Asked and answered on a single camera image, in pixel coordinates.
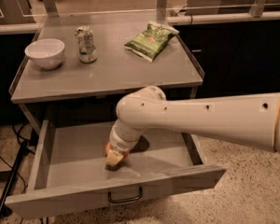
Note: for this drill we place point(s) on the orange fruit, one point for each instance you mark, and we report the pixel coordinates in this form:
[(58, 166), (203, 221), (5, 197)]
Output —
[(113, 153)]

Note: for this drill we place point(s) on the white ceramic bowl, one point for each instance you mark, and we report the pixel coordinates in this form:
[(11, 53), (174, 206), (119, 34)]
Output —
[(46, 53)]

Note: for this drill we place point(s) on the black floor bar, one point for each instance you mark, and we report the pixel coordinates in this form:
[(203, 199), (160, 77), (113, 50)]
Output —
[(4, 210)]

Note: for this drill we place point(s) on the black drawer handle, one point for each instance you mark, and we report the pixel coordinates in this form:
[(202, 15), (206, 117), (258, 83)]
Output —
[(126, 199)]

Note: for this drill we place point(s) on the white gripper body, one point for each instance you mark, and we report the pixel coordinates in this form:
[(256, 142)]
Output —
[(117, 146)]

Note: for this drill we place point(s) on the grey counter cabinet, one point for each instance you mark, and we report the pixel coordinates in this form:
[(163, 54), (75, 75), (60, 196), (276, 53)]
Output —
[(116, 69)]

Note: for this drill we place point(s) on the grey open drawer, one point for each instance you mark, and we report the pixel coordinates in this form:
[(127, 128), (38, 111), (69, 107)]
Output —
[(69, 173)]

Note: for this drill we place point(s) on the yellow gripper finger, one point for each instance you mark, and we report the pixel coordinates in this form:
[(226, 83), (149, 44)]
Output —
[(112, 162)]

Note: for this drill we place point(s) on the green chip bag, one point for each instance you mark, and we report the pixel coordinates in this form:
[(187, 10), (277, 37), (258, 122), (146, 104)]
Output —
[(152, 41)]

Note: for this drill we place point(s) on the white green soda can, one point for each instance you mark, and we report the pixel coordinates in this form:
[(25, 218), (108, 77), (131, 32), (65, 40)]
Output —
[(86, 50)]

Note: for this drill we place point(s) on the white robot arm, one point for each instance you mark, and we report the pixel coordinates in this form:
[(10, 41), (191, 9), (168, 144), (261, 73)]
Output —
[(250, 120)]

